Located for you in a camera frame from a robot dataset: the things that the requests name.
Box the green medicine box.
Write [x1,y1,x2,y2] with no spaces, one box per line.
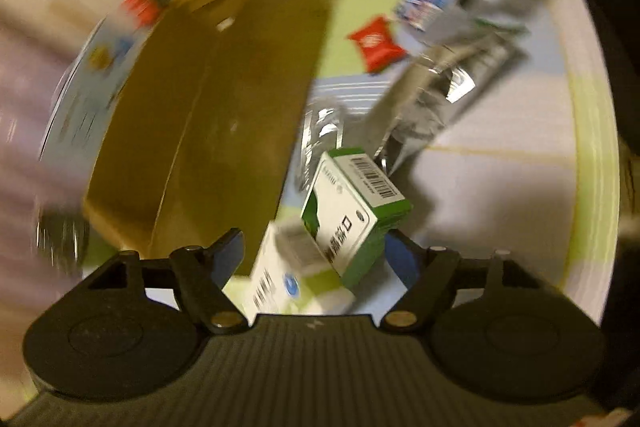
[301,148,414,291]

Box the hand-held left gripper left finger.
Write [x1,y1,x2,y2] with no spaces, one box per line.
[87,228,249,335]

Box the desktop with checked cloth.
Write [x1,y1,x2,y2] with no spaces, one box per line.
[220,0,622,324]

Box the silver foil packet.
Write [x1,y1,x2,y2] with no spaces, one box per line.
[369,24,532,158]

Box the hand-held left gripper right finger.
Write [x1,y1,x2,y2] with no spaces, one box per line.
[382,229,547,333]

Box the brown cardboard box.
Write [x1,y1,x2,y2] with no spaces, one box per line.
[82,0,334,279]

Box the white medicine box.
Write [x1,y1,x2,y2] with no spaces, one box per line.
[242,222,357,324]

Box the clear plastic packet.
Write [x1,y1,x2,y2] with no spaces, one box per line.
[299,101,352,194]

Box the red packet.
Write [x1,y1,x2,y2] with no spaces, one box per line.
[347,14,409,76]

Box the blue milk carton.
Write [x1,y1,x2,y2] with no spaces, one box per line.
[39,14,152,164]

